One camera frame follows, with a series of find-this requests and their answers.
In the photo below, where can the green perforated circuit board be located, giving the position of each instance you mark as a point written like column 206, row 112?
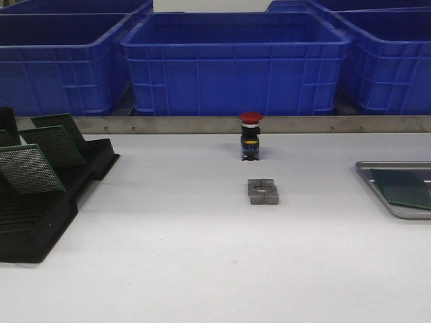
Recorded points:
column 67, row 122
column 55, row 144
column 27, row 170
column 402, row 188

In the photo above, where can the silver metal tray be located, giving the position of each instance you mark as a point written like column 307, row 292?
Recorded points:
column 420, row 169

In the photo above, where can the black circuit board rack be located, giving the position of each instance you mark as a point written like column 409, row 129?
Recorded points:
column 31, row 224

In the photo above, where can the red emergency stop button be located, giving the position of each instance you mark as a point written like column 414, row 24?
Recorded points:
column 250, row 135

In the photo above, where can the grey metal clamp block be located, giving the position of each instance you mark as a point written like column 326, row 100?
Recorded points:
column 262, row 192

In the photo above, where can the centre blue plastic crate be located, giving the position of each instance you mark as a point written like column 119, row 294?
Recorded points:
column 224, row 64

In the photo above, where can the blue plastic crate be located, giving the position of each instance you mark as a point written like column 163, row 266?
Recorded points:
column 224, row 64
column 63, row 63
column 386, row 69

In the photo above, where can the far right blue crate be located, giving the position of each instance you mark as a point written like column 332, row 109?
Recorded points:
column 328, row 6

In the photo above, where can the left blue plastic crate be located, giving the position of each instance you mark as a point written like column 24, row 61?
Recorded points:
column 63, row 63

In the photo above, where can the right blue plastic crate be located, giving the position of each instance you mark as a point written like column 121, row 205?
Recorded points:
column 386, row 69

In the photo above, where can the far left blue crate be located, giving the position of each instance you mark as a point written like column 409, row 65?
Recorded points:
column 135, row 8

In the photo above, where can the metal table edge rail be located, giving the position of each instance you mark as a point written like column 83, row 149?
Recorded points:
column 126, row 125

